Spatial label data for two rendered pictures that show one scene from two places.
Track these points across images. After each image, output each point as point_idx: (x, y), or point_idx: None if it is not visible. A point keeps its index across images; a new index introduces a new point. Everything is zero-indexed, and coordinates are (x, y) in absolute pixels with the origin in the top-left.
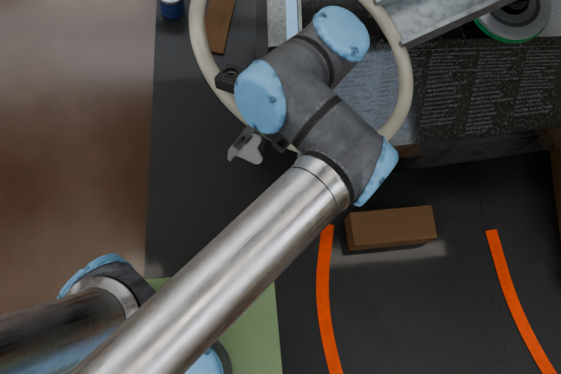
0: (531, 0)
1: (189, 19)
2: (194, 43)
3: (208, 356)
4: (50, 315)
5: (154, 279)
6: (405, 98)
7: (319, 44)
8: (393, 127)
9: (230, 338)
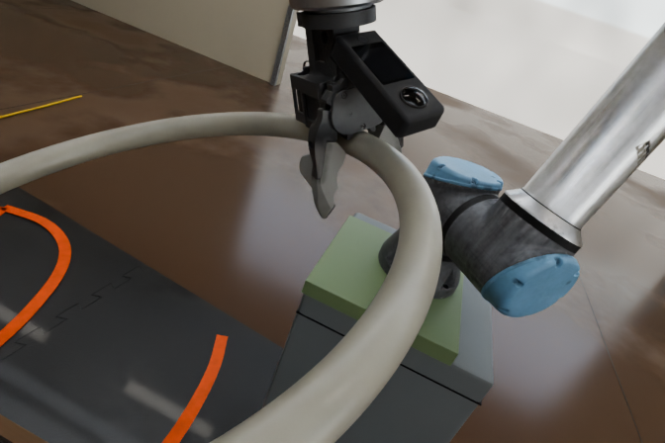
0: None
1: (435, 280)
2: (439, 224)
3: (442, 163)
4: (644, 82)
5: (432, 341)
6: (58, 145)
7: None
8: (135, 124)
9: (372, 265)
